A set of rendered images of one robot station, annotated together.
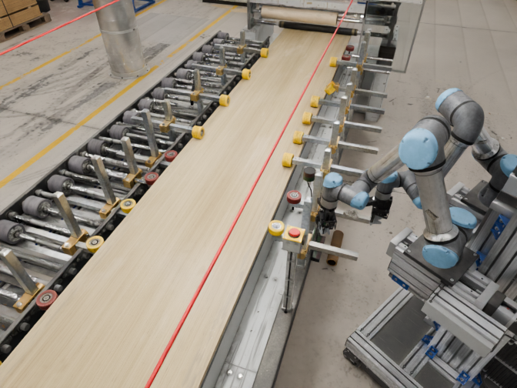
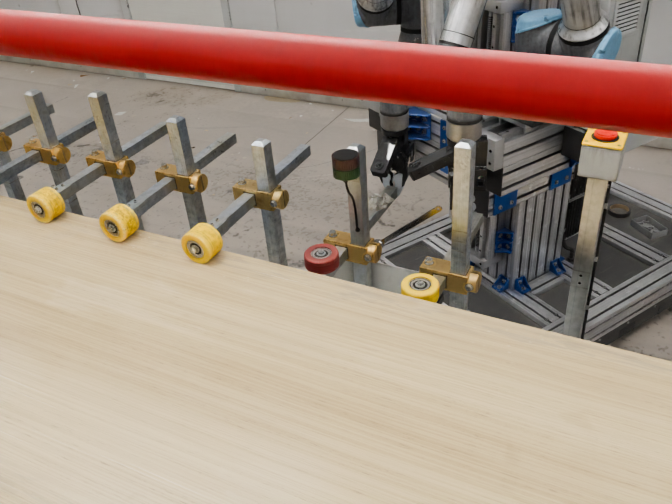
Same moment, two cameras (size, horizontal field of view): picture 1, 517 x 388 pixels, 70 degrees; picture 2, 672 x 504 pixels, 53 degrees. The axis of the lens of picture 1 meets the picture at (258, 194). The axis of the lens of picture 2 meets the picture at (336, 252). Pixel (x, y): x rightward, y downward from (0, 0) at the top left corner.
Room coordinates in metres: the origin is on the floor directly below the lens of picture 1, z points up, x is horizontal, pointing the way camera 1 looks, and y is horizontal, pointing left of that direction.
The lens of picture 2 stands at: (1.22, 1.04, 1.78)
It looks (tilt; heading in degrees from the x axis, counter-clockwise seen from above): 35 degrees down; 281
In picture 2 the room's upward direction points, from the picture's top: 5 degrees counter-clockwise
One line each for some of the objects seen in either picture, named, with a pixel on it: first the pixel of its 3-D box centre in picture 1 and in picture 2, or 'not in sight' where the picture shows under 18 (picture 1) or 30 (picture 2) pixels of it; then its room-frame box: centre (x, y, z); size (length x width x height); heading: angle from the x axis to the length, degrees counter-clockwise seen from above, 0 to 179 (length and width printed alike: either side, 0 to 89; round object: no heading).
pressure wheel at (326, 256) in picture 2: (293, 202); (323, 271); (1.50, -0.19, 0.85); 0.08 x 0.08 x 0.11
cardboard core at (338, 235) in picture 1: (335, 247); not in sight; (1.84, -0.59, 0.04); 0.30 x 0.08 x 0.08; 161
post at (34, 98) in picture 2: (344, 113); (57, 166); (2.37, -0.62, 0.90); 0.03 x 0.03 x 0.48; 71
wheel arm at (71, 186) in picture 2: (343, 123); (110, 160); (2.16, -0.57, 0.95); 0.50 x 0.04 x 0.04; 71
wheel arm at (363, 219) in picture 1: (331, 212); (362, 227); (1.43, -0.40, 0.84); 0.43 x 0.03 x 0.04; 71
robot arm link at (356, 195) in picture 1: (355, 195); not in sight; (1.13, -0.40, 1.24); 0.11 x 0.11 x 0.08; 51
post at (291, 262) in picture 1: (289, 279); (583, 268); (0.93, -0.13, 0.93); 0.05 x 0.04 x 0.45; 161
